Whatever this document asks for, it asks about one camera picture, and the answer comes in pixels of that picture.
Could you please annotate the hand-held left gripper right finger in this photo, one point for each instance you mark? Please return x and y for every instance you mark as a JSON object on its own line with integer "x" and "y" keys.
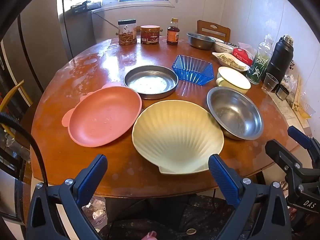
{"x": 225, "y": 180}

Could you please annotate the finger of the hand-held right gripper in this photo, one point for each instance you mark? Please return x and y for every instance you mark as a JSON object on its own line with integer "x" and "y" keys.
{"x": 301, "y": 136}
{"x": 277, "y": 153}

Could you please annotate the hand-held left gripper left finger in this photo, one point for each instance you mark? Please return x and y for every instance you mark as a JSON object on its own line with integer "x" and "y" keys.
{"x": 92, "y": 177}

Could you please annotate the steel bowl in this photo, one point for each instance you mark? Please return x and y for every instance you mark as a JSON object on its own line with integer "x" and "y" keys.
{"x": 232, "y": 112}

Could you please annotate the pink plate with ears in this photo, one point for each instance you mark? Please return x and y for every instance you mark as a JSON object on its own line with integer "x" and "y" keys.
{"x": 105, "y": 115}

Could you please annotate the cream shell-shaped plate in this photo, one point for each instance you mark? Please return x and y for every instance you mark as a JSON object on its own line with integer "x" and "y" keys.
{"x": 175, "y": 135}

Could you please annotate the round steel pan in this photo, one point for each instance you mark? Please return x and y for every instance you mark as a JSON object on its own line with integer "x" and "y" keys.
{"x": 150, "y": 83}

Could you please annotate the blue ribbed plastic bowl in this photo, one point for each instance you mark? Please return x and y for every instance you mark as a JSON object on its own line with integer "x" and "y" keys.
{"x": 192, "y": 67}

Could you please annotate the handwritten paper sheet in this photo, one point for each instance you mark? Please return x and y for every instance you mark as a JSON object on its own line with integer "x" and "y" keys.
{"x": 282, "y": 107}

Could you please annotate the small steel cup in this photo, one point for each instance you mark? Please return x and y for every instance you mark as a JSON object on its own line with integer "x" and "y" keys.
{"x": 282, "y": 93}

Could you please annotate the clear plastic cup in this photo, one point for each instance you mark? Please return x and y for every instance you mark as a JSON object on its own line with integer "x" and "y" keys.
{"x": 269, "y": 83}

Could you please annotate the person's floral clothing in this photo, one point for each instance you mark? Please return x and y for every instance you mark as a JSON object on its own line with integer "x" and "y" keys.
{"x": 162, "y": 220}

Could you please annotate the clear green-label bottle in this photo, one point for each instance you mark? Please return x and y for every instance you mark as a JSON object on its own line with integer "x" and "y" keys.
{"x": 257, "y": 70}

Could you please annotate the black thermos flask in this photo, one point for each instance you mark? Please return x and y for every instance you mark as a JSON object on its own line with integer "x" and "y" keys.
{"x": 278, "y": 57}

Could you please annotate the red packet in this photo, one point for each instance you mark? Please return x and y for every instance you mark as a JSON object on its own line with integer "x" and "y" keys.
{"x": 241, "y": 55}

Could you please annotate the white plastic bag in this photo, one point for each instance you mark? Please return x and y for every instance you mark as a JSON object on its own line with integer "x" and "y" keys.
{"x": 247, "y": 47}

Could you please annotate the white dish with food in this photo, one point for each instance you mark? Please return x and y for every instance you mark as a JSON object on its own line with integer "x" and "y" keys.
{"x": 230, "y": 60}

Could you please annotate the yellow-framed chair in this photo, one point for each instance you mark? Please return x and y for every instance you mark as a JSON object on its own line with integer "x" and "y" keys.
{"x": 15, "y": 90}

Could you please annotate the white ceramic bowl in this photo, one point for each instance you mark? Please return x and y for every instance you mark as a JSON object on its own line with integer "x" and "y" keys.
{"x": 222, "y": 47}

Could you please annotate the wooden chair with carved back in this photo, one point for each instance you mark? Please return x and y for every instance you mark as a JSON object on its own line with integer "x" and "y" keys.
{"x": 217, "y": 30}

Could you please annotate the steel basin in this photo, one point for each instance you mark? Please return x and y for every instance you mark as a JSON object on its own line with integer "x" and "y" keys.
{"x": 200, "y": 41}

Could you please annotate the grey refrigerator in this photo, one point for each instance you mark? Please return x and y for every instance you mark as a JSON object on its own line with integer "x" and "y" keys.
{"x": 42, "y": 42}

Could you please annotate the black-lidded clear jar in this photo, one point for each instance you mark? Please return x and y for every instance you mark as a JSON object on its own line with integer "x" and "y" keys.
{"x": 127, "y": 35}

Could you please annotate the red-lidded jar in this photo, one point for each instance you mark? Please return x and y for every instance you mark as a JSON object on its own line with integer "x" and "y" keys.
{"x": 150, "y": 36}

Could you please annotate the brown sauce bottle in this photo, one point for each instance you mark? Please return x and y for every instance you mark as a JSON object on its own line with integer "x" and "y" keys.
{"x": 173, "y": 36}

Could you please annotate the black cardboard box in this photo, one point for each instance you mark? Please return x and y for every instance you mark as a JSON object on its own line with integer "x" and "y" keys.
{"x": 80, "y": 7}

